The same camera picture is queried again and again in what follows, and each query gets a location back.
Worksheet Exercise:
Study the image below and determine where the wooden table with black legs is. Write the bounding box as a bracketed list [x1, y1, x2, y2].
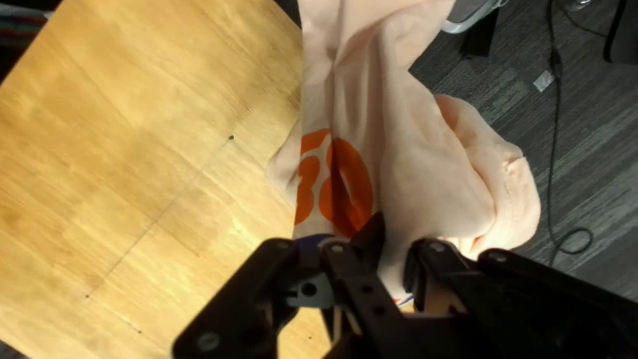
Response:
[0, 0, 335, 359]

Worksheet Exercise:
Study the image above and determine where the black floor cable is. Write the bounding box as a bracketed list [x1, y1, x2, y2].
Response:
[544, 0, 596, 257]

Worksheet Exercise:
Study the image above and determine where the peach shirt with orange print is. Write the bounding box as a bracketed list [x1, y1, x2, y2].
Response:
[269, 0, 540, 303]

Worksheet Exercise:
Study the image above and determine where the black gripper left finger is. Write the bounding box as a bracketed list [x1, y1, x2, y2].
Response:
[171, 213, 400, 359]

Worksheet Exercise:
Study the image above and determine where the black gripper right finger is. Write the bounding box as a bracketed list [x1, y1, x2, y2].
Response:
[402, 239, 638, 359]

